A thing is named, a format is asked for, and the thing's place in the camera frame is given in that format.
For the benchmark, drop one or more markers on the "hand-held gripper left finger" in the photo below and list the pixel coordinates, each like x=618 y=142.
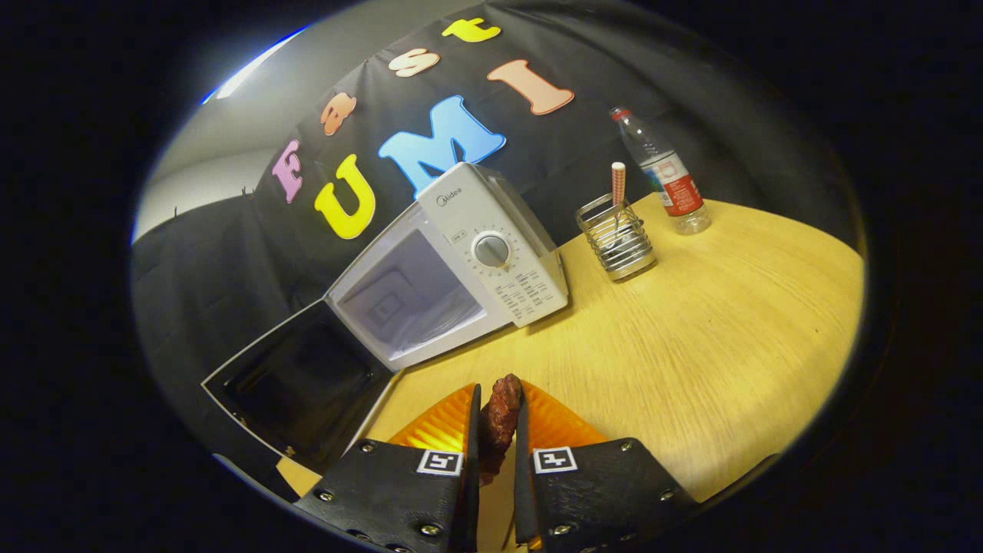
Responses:
x=471 y=499

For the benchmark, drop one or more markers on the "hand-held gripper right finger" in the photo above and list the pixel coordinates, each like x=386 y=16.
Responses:
x=524 y=499

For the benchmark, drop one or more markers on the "reddish brown meat piece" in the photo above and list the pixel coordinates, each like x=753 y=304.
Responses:
x=501 y=415

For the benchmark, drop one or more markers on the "white toaster oven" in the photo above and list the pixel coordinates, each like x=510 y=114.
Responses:
x=461 y=223

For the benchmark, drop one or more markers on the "red checked straw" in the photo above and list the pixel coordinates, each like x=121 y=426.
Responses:
x=618 y=184

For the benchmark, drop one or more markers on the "clear plastic water bottle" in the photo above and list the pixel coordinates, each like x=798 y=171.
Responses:
x=672 y=184

